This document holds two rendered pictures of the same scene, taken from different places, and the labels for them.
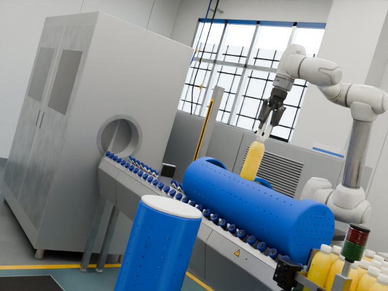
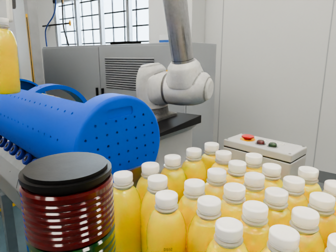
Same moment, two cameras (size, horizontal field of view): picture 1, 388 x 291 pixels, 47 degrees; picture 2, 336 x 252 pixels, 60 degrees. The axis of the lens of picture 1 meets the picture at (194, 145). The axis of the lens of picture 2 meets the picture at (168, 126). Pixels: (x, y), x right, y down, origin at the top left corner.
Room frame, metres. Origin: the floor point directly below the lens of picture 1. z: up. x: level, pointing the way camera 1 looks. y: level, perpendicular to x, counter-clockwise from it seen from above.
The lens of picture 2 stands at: (1.14, -0.59, 1.34)
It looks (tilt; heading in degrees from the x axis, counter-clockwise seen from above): 14 degrees down; 350
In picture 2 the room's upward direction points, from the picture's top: straight up
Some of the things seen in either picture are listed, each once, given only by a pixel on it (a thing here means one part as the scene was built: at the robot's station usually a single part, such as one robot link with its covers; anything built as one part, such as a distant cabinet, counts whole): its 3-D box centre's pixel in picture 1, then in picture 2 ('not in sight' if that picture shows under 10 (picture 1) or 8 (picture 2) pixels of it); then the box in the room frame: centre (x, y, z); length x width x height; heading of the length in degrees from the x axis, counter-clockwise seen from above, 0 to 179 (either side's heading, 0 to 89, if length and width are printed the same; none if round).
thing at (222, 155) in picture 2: (378, 259); (223, 156); (1.78, -0.84, 1.09); 0.04 x 0.04 x 0.02
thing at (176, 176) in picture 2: not in sight; (172, 199); (1.77, -0.71, 0.99); 0.07 x 0.07 x 0.19
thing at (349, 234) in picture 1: (357, 235); (69, 202); (1.34, -0.55, 1.23); 0.06 x 0.06 x 0.04
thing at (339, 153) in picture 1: (328, 150); (173, 39); (3.86, -1.13, 1.48); 0.24 x 0.12 x 0.08; 51
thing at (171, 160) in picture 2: not in sight; (172, 160); (1.77, -0.71, 1.09); 0.04 x 0.04 x 0.02
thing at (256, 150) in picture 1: (253, 159); (4, 59); (2.05, -0.28, 1.33); 0.07 x 0.07 x 0.19
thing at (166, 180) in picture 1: (165, 175); not in sight; (2.96, 0.12, 1.00); 0.10 x 0.04 x 0.15; 124
